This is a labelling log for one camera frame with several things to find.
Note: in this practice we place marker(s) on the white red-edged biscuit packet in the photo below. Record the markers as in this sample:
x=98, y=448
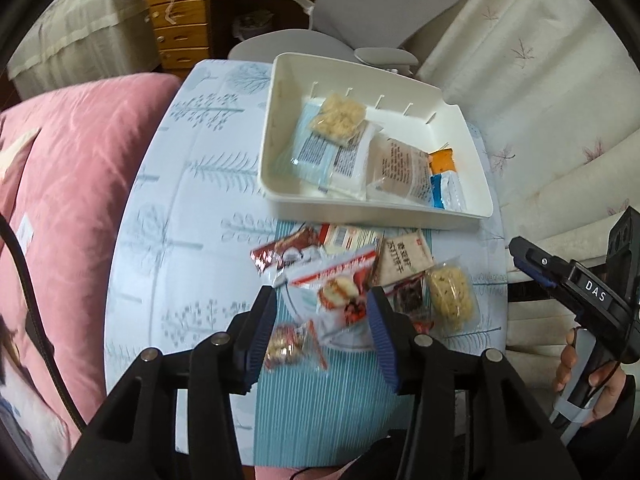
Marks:
x=350, y=237

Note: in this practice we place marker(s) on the person's right hand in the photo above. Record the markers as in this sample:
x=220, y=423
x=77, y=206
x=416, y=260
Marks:
x=607, y=392

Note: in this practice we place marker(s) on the grey office chair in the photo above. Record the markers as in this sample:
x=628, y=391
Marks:
x=380, y=0

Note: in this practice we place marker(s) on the wooden desk with drawers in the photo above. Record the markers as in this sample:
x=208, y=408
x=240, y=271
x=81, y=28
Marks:
x=180, y=15

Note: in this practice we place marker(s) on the waste bin under desk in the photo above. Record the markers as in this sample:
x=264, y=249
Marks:
x=250, y=25

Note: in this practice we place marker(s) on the beige cracker packet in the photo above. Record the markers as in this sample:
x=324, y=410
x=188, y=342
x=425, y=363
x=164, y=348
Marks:
x=405, y=255

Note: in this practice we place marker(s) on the clear packet with dark cake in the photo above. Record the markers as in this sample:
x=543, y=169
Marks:
x=410, y=295

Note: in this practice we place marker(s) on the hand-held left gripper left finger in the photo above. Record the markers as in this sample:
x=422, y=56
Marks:
x=260, y=340

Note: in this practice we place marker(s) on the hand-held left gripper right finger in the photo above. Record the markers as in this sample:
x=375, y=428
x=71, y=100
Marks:
x=382, y=340

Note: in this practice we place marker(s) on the white and blue snack packet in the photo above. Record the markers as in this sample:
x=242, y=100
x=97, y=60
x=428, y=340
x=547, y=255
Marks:
x=312, y=155

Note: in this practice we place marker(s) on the white plastic storage tray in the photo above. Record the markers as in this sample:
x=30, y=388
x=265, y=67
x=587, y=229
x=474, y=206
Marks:
x=285, y=110

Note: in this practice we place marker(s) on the cartoon printed plush blanket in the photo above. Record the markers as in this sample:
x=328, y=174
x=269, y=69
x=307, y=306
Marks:
x=30, y=410

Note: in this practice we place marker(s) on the yellow crispy noodle snack packet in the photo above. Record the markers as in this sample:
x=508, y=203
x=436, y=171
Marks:
x=450, y=292
x=337, y=117

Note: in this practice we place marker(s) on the large white and red snack bag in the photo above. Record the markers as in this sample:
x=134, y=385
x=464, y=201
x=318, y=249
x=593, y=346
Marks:
x=330, y=280

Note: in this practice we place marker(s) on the person's dark trousers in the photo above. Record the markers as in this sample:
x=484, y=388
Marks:
x=370, y=465

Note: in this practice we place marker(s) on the white paper label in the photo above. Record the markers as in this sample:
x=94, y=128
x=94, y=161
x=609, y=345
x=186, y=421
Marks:
x=26, y=227

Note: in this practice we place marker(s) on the clear brown cake packet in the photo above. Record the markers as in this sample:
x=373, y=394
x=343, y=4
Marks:
x=400, y=170

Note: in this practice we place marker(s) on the lace cloth covered furniture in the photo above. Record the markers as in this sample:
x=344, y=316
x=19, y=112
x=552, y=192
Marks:
x=75, y=35

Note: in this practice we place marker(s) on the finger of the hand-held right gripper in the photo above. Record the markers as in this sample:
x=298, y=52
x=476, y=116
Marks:
x=537, y=274
x=535, y=257

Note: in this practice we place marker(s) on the small blue snack packet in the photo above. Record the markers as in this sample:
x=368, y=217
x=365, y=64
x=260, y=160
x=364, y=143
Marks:
x=447, y=192

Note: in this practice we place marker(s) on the white and orange bar packet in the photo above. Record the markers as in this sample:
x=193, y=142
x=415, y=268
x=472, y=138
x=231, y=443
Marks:
x=441, y=162

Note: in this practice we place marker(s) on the pink quilt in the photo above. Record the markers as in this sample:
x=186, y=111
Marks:
x=75, y=185

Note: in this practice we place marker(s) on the brown and red snack packet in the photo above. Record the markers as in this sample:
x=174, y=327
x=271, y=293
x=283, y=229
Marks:
x=280, y=255

